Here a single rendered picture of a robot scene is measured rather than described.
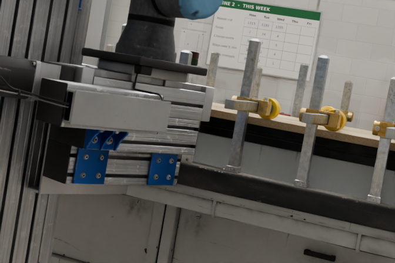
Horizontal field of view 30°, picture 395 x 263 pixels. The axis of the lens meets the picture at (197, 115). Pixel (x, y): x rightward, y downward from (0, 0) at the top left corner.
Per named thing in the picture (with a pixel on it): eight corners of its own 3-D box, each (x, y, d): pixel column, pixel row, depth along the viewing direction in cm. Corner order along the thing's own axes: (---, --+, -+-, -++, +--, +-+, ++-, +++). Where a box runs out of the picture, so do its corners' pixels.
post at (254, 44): (236, 173, 260) (259, 39, 258) (226, 171, 262) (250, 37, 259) (238, 172, 264) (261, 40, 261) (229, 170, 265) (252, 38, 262)
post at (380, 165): (375, 221, 244) (401, 77, 241) (364, 218, 245) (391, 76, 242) (376, 219, 247) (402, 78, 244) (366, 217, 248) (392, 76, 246)
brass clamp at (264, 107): (265, 115, 255) (267, 101, 255) (228, 108, 260) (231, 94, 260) (270, 115, 261) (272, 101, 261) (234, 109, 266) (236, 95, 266)
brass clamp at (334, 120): (336, 128, 247) (339, 114, 247) (297, 121, 252) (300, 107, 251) (339, 128, 253) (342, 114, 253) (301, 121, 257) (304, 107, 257)
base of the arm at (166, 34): (142, 56, 171) (149, 14, 170) (101, 50, 181) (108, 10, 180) (187, 64, 181) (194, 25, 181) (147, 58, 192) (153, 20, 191)
